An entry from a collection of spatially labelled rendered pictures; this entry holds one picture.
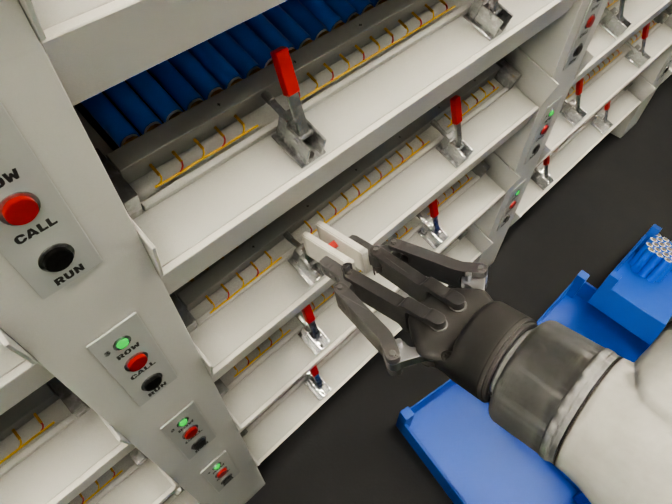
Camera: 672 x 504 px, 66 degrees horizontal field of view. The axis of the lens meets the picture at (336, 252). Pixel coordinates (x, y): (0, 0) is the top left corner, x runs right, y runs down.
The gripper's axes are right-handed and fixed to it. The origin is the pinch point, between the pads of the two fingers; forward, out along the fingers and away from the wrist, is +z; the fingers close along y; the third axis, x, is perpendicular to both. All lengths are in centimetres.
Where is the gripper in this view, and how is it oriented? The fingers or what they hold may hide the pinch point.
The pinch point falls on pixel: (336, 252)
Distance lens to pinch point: 51.9
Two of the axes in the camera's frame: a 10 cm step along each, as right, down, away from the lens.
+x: -1.6, -7.0, -6.9
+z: -6.8, -4.3, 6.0
